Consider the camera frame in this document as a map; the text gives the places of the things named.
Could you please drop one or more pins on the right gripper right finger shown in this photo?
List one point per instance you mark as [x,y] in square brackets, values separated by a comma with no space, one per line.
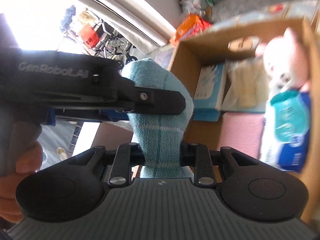
[198,156]

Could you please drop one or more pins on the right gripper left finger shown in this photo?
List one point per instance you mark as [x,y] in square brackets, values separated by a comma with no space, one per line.
[127,156]

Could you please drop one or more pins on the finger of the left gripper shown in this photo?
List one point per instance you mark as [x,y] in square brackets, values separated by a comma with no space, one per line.
[86,115]
[142,100]

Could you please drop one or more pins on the teal checked towel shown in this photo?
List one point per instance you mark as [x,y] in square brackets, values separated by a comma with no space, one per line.
[160,136]

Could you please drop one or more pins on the pink towel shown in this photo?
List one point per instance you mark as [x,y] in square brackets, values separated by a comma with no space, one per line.
[242,131]

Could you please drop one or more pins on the light blue tissue box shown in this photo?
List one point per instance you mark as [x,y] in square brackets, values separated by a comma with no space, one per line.
[209,93]

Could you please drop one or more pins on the blue white tissue pack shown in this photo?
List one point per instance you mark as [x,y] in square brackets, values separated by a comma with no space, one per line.
[286,133]

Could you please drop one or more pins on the pink pig plush toy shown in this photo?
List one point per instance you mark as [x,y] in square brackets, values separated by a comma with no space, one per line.
[285,60]

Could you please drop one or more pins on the person's left hand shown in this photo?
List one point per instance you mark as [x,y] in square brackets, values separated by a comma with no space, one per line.
[27,164]

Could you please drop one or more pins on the black stroller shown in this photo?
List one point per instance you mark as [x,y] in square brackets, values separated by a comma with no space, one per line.
[112,45]

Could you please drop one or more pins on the orange plastic bag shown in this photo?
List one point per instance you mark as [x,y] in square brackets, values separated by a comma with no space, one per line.
[191,25]

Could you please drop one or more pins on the white curtain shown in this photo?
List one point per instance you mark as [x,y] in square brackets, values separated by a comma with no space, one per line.
[137,20]

